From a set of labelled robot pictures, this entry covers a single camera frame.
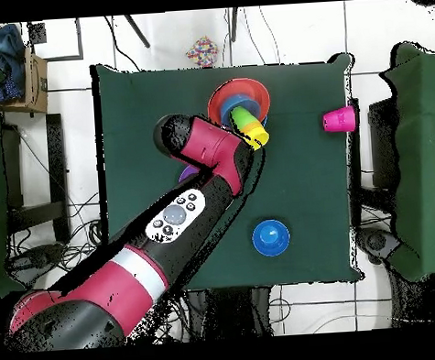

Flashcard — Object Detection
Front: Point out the purple plastic bowl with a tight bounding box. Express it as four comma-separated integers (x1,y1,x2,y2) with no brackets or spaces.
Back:
177,165,201,184

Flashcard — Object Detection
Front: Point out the yellow plastic cup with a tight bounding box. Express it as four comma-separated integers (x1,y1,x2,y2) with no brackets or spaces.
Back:
245,125,272,152

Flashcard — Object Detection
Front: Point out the orange plastic cup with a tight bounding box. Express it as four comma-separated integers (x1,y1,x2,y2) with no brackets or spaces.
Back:
239,117,266,137

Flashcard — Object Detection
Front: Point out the green plastic cup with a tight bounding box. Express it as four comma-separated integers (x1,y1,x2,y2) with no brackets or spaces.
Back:
229,104,254,129

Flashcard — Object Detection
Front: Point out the small light blue bowl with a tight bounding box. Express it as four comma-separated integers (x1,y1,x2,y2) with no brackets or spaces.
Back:
218,92,264,124

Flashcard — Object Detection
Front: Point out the wide orange-red bowl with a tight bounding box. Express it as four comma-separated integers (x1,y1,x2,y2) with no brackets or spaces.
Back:
205,76,274,128

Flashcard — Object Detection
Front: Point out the pink plastic cup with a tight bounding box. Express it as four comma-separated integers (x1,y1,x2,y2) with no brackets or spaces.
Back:
321,104,358,135

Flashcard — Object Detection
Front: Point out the small dark blue bowl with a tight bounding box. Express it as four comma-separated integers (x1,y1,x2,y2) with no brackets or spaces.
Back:
250,218,292,258

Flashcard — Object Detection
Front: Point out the dark green tablecloth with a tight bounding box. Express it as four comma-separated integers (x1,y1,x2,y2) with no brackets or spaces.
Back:
91,48,368,298

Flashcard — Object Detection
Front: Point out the black tripod leg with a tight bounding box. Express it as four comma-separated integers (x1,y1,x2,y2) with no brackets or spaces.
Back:
228,7,240,42
124,13,152,50

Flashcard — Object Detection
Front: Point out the cardboard box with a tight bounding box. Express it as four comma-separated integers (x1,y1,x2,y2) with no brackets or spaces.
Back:
0,45,51,117

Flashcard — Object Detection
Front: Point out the blue cloth bundle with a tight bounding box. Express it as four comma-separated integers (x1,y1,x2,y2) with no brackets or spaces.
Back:
0,22,28,104

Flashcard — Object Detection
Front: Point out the tangle of floor cables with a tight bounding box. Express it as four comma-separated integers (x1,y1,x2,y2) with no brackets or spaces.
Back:
5,190,106,278

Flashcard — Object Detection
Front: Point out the black stool frame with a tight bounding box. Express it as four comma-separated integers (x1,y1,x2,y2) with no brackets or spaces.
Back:
0,113,72,249
343,94,403,206

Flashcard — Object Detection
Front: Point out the black pedestal foot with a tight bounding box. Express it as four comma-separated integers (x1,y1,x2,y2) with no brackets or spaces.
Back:
355,224,403,266
8,243,69,282

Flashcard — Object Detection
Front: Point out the black rectangular frame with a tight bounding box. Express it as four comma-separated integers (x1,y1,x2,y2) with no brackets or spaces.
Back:
27,16,84,64

